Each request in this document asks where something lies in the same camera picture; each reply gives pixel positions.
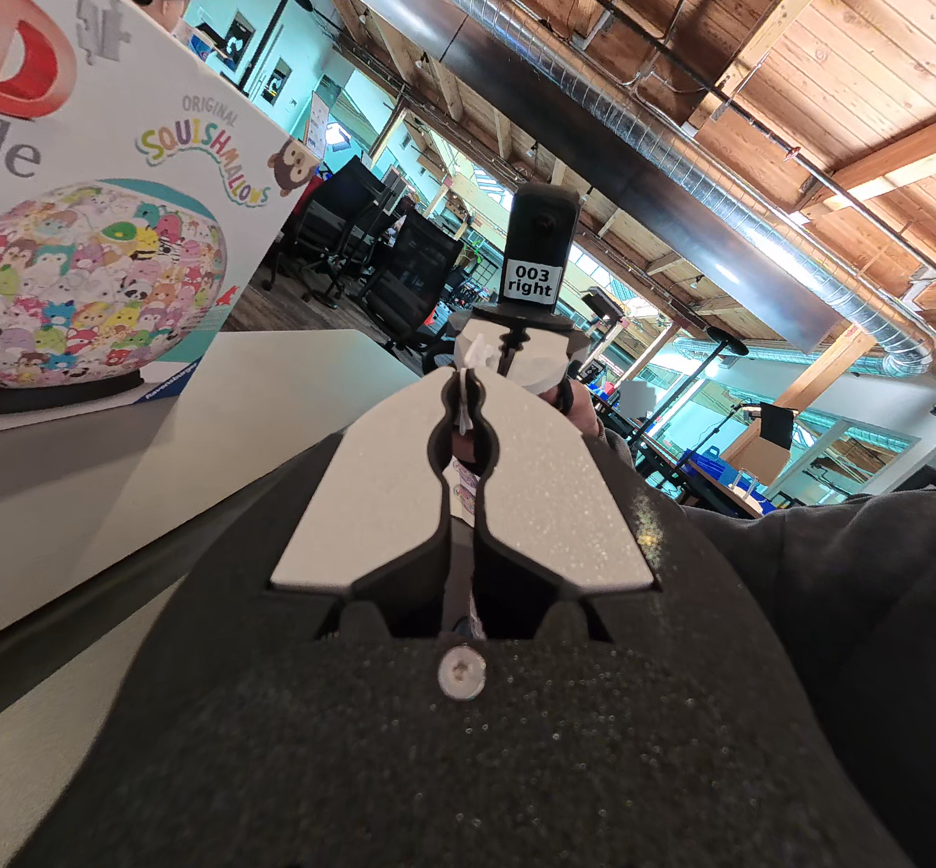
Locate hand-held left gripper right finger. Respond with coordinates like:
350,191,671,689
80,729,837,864
471,368,656,635

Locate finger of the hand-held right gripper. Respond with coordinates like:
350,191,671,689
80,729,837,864
507,329,573,395
455,326,507,375

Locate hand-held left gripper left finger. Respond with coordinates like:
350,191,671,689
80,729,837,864
270,368,466,635

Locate colourful puzzle box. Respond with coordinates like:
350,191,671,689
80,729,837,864
0,0,327,433

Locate person's right hand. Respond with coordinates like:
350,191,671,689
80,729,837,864
562,383,609,439

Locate silver ventilation duct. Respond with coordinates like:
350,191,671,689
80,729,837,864
417,0,936,375

